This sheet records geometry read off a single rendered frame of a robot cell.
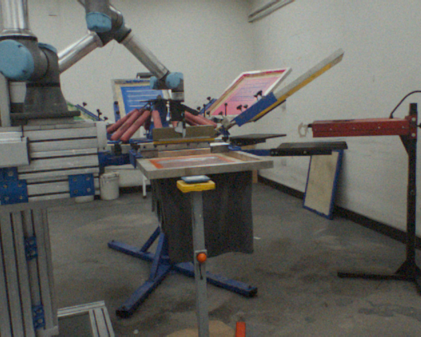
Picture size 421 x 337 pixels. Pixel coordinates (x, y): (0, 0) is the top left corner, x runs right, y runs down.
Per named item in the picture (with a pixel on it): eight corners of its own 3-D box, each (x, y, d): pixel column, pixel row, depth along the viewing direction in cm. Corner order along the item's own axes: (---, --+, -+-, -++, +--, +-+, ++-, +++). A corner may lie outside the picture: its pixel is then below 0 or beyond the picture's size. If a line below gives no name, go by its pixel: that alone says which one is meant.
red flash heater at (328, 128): (402, 132, 310) (403, 115, 309) (414, 137, 267) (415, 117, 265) (314, 134, 326) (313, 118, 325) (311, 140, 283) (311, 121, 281)
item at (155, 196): (181, 241, 207) (177, 173, 203) (163, 243, 205) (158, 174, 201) (166, 218, 251) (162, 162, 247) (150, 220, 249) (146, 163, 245)
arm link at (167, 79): (115, 5, 208) (186, 77, 229) (109, 9, 218) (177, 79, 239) (99, 22, 205) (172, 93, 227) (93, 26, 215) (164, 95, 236)
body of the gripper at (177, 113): (169, 122, 252) (168, 100, 251) (184, 121, 255) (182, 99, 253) (171, 122, 245) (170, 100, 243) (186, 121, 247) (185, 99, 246)
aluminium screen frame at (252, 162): (273, 168, 203) (273, 160, 203) (147, 179, 189) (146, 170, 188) (224, 152, 279) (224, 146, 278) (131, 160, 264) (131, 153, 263)
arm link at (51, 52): (66, 83, 160) (63, 45, 159) (49, 81, 147) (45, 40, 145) (35, 85, 162) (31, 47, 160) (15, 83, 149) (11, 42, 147)
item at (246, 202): (256, 254, 216) (253, 167, 210) (166, 267, 205) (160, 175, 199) (254, 252, 219) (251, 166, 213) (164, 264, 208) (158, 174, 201)
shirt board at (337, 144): (345, 152, 320) (345, 140, 319) (347, 159, 281) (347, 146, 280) (172, 155, 355) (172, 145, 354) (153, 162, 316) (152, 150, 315)
